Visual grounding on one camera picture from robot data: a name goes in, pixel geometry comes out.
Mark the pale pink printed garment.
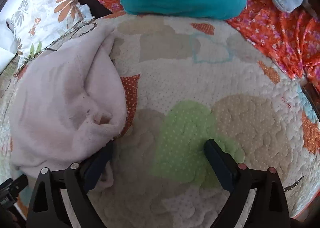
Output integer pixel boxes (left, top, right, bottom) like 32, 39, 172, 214
9, 23, 127, 178

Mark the quilted heart pattern bedspread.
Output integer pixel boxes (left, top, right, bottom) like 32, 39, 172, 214
0, 11, 320, 228

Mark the white paper shopping bag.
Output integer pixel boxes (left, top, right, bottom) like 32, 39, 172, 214
0, 0, 22, 72

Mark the red floral fabric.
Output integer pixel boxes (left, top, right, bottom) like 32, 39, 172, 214
97, 0, 319, 88

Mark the white floral pillow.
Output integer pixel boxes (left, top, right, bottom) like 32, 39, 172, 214
9, 0, 93, 69

